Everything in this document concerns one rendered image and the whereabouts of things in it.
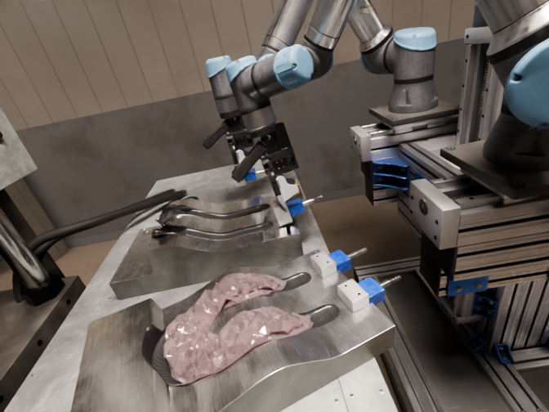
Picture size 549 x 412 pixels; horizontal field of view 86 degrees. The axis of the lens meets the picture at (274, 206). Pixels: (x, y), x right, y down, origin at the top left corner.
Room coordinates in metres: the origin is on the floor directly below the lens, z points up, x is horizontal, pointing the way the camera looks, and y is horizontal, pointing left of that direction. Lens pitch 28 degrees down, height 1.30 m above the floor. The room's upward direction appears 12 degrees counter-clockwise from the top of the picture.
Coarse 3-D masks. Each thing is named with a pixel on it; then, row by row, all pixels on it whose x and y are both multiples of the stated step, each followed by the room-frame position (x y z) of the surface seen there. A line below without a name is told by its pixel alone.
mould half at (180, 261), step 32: (192, 224) 0.72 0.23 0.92; (224, 224) 0.74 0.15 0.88; (256, 224) 0.70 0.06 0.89; (128, 256) 0.72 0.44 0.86; (160, 256) 0.61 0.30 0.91; (192, 256) 0.61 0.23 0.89; (224, 256) 0.61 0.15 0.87; (256, 256) 0.61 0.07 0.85; (288, 256) 0.61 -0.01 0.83; (128, 288) 0.61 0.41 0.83; (160, 288) 0.61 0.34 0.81
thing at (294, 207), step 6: (300, 198) 0.70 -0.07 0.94; (318, 198) 0.68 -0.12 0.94; (276, 204) 0.68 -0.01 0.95; (288, 204) 0.68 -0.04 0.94; (294, 204) 0.66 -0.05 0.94; (300, 204) 0.66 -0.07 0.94; (306, 204) 0.68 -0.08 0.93; (276, 210) 0.66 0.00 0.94; (282, 210) 0.66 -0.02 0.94; (288, 210) 0.66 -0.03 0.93; (294, 210) 0.66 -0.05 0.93; (300, 210) 0.66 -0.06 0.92; (276, 216) 0.66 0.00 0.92; (282, 216) 0.66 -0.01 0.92; (288, 216) 0.66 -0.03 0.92; (282, 222) 0.65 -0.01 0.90; (288, 222) 0.65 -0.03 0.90
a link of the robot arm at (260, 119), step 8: (256, 112) 0.68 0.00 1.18; (264, 112) 0.68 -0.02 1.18; (272, 112) 0.70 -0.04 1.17; (248, 120) 0.69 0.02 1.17; (256, 120) 0.68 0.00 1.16; (264, 120) 0.68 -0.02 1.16; (272, 120) 0.69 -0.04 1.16; (248, 128) 0.69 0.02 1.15; (256, 128) 0.68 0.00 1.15; (264, 128) 0.68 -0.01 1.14
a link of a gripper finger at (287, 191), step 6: (276, 180) 0.66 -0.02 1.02; (282, 180) 0.66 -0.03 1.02; (282, 186) 0.66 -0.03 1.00; (288, 186) 0.66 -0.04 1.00; (294, 186) 0.66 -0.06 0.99; (282, 192) 0.65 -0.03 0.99; (288, 192) 0.65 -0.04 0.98; (294, 192) 0.65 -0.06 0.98; (276, 198) 0.65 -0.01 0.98; (282, 198) 0.64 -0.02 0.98; (288, 198) 0.65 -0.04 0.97; (282, 204) 0.64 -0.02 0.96
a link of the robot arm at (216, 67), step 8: (224, 56) 0.95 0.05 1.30; (208, 64) 0.94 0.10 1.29; (216, 64) 0.93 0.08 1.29; (224, 64) 0.93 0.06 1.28; (208, 72) 0.95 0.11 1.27; (216, 72) 0.93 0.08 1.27; (224, 72) 0.93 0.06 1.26; (216, 80) 0.93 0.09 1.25; (224, 80) 0.93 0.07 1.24; (216, 88) 0.93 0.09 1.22; (224, 88) 0.93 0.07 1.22; (216, 96) 0.94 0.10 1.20; (224, 96) 0.93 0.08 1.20; (232, 96) 0.94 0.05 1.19
